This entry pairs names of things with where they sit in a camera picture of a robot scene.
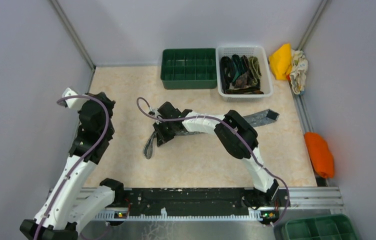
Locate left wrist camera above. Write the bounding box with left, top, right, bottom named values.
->
left=57, top=87, right=88, bottom=111

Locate green divided organizer tray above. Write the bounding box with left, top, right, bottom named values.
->
left=160, top=48, right=217, bottom=90

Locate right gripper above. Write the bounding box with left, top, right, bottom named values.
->
left=153, top=119, right=176, bottom=148

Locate black tie in basket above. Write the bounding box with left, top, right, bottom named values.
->
left=220, top=56, right=235, bottom=93

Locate yellow cloth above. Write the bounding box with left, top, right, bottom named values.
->
left=269, top=43, right=292, bottom=81

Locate green crate bottom right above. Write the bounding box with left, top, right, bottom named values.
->
left=280, top=214, right=360, bottom=240

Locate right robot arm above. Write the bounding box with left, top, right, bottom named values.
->
left=153, top=102, right=279, bottom=206

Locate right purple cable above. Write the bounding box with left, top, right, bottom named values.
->
left=136, top=96, right=291, bottom=226

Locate orange cloth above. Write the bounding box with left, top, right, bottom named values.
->
left=304, top=132, right=335, bottom=179

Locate white plastic basket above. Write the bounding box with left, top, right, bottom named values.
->
left=216, top=45, right=273, bottom=102

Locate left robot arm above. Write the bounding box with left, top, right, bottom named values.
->
left=20, top=88, right=126, bottom=240

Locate olive tie in basket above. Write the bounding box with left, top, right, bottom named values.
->
left=248, top=56, right=261, bottom=87

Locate grey floral tie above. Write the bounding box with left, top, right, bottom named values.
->
left=142, top=109, right=280, bottom=159

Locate teal tie in basket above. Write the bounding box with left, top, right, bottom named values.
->
left=232, top=54, right=245, bottom=82

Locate cream patterned cloth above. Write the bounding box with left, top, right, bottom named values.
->
left=289, top=49, right=308, bottom=95

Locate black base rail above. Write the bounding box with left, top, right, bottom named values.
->
left=108, top=187, right=287, bottom=217

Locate brown patterned tie in basket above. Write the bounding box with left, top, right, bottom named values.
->
left=223, top=73, right=264, bottom=95

